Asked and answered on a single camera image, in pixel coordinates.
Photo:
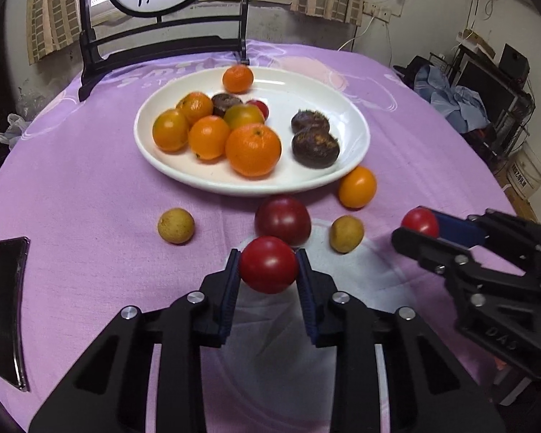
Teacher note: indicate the white wall socket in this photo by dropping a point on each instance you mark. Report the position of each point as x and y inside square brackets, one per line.
[378, 11]

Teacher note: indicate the large dimpled tangerine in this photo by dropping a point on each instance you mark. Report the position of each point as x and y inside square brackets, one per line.
[253, 149]

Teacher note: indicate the large red tomato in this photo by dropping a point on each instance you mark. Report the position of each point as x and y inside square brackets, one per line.
[268, 264]

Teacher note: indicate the black speaker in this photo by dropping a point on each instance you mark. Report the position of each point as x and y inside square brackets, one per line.
[514, 61]

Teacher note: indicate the medium dark water chestnut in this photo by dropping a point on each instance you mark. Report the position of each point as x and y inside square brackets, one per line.
[309, 119]

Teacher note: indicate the black smartphone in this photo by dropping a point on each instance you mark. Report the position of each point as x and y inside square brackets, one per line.
[6, 311]

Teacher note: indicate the blue clothes pile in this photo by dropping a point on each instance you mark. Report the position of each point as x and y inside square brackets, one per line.
[455, 99]

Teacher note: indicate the smooth small orange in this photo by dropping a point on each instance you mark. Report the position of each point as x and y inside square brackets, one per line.
[209, 140]
[170, 129]
[357, 186]

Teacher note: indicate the black computer monitor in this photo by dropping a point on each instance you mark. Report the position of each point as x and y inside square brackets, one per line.
[487, 85]

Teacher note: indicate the large dark water chestnut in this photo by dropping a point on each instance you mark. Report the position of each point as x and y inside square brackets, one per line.
[315, 146]

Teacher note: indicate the small dark water chestnut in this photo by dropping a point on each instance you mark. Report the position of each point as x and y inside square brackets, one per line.
[225, 103]

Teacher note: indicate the small dimpled tangerine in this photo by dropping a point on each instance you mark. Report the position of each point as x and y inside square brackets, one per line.
[237, 78]
[195, 106]

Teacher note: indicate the yellow-brown longan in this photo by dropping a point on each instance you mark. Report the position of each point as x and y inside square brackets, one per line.
[347, 233]
[176, 225]

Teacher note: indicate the white plastic bucket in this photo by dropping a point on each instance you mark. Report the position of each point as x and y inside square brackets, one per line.
[529, 169]

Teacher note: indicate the white plastic bag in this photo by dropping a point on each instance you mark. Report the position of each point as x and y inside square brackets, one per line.
[11, 128]

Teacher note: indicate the white oval plate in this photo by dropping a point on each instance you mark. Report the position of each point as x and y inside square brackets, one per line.
[275, 185]

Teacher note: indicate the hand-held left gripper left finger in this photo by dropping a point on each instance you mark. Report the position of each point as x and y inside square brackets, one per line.
[230, 284]

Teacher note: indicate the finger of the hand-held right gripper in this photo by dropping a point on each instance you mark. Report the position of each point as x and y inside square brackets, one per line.
[460, 230]
[428, 250]

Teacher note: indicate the green-orange tangerine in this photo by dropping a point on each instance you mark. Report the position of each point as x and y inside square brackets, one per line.
[243, 116]

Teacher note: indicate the dark red tomato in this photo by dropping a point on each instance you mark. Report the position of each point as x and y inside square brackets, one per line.
[282, 218]

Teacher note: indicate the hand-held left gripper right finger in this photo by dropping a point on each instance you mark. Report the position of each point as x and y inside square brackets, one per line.
[307, 293]

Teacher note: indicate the small red tomato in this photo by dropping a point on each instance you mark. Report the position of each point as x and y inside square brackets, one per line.
[260, 108]
[420, 222]

